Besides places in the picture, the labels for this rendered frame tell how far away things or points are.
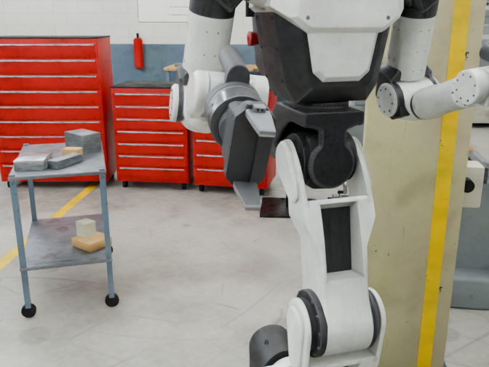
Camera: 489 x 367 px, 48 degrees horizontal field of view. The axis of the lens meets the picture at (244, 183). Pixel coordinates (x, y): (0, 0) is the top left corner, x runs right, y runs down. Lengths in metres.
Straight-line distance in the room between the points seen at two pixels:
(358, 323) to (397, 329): 1.49
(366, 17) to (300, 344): 0.66
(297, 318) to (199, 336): 1.93
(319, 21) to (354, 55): 0.10
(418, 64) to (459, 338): 2.16
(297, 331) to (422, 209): 1.37
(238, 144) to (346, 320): 0.56
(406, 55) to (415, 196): 1.20
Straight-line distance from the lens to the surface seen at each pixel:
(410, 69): 1.32
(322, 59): 1.08
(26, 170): 3.24
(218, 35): 1.11
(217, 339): 3.05
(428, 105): 1.26
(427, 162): 2.40
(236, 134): 0.72
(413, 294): 2.61
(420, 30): 1.29
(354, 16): 1.09
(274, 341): 1.63
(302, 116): 1.13
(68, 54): 5.50
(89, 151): 3.54
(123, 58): 9.96
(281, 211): 4.82
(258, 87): 0.90
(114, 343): 3.09
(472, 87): 1.11
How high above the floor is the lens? 1.63
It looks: 17 degrees down
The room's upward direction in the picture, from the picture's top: straight up
